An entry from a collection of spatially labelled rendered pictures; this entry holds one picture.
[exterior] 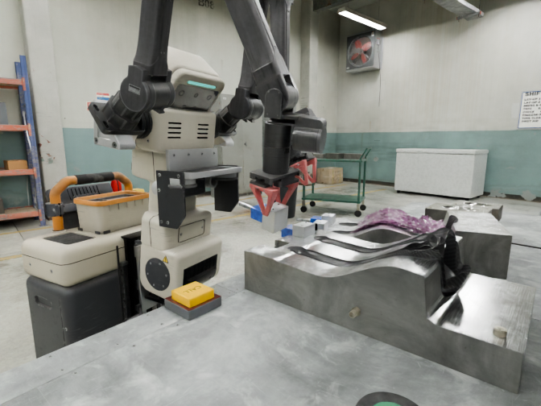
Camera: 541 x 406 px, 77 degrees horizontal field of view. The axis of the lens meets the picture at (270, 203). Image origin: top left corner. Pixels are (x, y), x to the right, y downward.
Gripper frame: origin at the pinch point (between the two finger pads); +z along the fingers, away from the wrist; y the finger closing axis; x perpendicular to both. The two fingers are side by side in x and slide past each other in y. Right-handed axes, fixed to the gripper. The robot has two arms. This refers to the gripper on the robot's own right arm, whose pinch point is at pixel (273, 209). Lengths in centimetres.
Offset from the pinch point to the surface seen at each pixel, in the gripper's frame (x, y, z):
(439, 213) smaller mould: -20, 76, 18
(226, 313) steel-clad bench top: -6.0, -19.9, 14.1
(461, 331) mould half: -42.2, -8.3, 3.1
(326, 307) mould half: -21.4, -9.4, 10.0
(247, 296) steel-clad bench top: -4.3, -12.2, 15.4
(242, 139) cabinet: 417, 418, 109
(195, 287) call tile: 2.1, -20.9, 11.6
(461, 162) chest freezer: 74, 644, 118
